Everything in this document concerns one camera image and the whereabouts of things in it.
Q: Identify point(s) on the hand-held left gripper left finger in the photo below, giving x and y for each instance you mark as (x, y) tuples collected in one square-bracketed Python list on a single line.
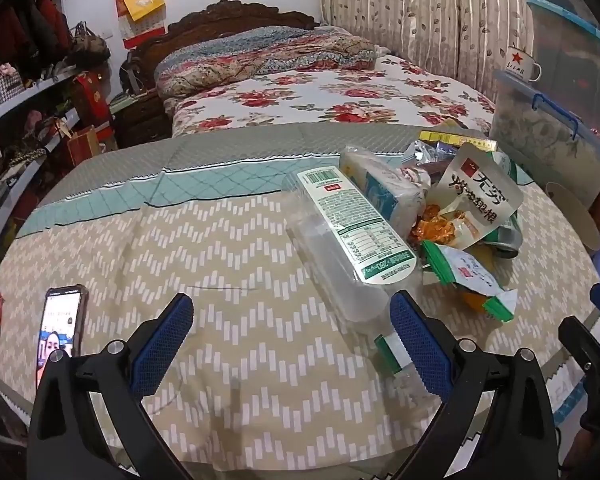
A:
[(162, 340)]

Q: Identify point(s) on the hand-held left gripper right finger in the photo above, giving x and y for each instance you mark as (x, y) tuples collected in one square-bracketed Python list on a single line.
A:
[(420, 340)]

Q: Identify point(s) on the green and white snack wrapper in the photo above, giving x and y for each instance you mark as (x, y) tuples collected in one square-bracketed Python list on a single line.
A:
[(465, 270)]

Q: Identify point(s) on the orange crinkled wrapper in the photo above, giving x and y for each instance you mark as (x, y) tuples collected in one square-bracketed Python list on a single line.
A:
[(435, 227)]

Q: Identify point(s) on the clear plastic bottle green label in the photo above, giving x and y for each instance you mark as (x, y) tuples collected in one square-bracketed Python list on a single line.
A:
[(350, 220)]

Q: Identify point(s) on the clear plastic bag blue print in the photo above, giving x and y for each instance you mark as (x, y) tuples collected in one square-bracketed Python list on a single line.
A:
[(380, 190)]

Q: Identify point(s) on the beige snack pouch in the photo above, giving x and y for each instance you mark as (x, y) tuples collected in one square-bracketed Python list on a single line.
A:
[(480, 195)]

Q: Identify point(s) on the silver foil wrapper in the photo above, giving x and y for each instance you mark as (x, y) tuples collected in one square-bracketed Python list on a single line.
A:
[(425, 152)]

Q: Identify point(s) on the yellow cardboard box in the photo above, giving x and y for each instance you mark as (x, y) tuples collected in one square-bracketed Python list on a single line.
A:
[(455, 138)]

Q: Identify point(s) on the smartphone in brown case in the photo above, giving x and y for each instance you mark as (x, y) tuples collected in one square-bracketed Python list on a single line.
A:
[(60, 320)]

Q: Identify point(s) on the bed with patterned bedding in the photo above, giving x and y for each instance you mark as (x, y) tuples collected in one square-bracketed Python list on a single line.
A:
[(230, 260)]

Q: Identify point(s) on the clear storage box blue latch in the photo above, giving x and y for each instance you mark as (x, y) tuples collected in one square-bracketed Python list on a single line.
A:
[(540, 130)]

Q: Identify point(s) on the dark wooden nightstand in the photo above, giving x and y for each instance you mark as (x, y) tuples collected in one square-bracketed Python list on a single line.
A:
[(140, 120)]

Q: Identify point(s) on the white enamel mug red star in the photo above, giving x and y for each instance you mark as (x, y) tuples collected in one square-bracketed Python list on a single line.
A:
[(519, 66)]

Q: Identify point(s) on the floral bedsheet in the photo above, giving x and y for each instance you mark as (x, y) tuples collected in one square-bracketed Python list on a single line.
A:
[(355, 95)]

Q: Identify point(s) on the red gift bag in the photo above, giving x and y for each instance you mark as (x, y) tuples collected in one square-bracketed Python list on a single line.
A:
[(92, 95)]

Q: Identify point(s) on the clear storage box teal lid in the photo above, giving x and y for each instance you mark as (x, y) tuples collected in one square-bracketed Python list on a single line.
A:
[(570, 40)]

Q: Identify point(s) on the folded floral quilt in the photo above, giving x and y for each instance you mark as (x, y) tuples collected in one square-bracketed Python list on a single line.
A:
[(260, 55)]

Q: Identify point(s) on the brown handbag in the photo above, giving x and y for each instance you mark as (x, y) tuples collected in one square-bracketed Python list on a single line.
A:
[(87, 45)]

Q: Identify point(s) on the leaf print curtain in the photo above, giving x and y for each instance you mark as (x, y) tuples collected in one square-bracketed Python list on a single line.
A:
[(405, 10)]

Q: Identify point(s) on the carved wooden headboard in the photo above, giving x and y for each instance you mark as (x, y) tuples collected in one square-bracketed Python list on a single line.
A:
[(220, 14)]

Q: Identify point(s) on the pile of clothes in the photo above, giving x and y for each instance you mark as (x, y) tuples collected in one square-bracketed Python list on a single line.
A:
[(30, 30)]

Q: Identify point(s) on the grey wall shelf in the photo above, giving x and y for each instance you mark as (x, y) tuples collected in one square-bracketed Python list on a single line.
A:
[(25, 95)]

